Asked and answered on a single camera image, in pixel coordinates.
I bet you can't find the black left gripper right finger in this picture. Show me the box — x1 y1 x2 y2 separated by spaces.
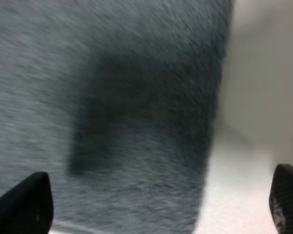
269 164 293 234

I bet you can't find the grey towel with orange pattern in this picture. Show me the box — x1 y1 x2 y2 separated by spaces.
0 0 233 234

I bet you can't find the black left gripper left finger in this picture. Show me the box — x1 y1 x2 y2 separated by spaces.
0 172 54 234

